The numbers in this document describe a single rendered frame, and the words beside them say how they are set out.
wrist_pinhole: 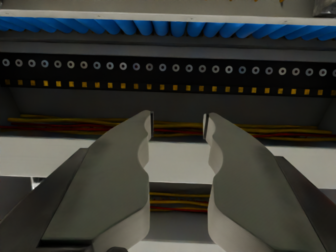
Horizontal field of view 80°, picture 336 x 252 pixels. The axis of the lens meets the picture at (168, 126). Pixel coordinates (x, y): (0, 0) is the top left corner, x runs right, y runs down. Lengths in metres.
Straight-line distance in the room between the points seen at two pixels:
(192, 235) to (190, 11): 0.37
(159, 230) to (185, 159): 0.25
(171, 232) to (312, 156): 0.29
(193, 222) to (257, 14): 0.39
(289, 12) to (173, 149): 0.16
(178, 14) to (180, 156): 0.13
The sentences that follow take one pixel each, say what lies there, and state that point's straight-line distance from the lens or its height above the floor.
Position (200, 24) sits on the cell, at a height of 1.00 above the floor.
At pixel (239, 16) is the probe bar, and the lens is 0.20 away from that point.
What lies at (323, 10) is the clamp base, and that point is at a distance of 0.21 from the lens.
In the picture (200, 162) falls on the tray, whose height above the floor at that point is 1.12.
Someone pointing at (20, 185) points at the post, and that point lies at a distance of 0.54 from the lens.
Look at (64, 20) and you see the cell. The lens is 0.26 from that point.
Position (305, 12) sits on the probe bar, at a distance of 0.22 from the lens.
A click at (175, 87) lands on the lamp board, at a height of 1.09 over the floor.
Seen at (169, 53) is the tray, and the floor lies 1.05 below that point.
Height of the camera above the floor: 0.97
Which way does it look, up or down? 33 degrees up
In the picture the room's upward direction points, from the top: 178 degrees counter-clockwise
